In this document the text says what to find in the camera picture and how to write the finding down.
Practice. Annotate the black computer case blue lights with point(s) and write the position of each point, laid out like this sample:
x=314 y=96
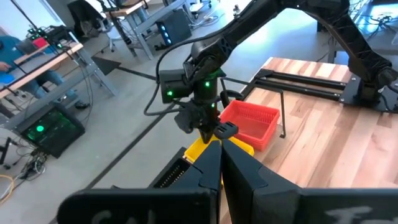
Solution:
x=177 y=28

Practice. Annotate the yellow plastic basket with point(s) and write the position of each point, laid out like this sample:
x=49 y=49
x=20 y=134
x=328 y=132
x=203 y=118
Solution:
x=197 y=146

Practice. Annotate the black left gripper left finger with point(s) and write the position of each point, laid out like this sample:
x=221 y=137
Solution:
x=140 y=205

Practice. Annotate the black computer tower green light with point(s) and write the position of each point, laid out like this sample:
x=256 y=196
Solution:
x=62 y=137

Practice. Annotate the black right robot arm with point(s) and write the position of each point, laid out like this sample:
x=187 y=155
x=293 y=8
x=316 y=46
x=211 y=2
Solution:
x=342 y=31

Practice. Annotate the black plastic basket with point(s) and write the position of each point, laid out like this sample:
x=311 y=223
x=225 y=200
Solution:
x=171 y=174
x=182 y=154

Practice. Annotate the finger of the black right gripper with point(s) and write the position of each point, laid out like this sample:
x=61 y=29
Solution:
x=226 y=130
x=207 y=136

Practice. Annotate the black office chair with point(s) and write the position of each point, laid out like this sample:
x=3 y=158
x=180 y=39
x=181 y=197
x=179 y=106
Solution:
x=84 y=15

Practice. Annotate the orange-red plastic basket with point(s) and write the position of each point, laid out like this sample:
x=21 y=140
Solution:
x=253 y=123
x=259 y=143

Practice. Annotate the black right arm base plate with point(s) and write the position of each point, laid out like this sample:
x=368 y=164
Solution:
x=351 y=96

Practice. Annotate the person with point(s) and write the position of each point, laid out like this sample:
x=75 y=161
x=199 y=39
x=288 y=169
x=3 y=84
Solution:
x=9 y=49

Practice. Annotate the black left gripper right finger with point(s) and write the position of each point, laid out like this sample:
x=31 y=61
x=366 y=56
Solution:
x=311 y=208

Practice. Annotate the person's hand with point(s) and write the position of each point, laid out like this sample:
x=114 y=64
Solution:
x=4 y=66

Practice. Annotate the black aluminium table frame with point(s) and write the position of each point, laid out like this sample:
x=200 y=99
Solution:
x=298 y=89

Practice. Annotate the wood top metal desk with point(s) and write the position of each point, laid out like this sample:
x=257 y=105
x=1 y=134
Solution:
x=46 y=63
x=124 y=11

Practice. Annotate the small red box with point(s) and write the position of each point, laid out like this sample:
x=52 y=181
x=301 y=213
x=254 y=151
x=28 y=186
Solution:
x=40 y=43

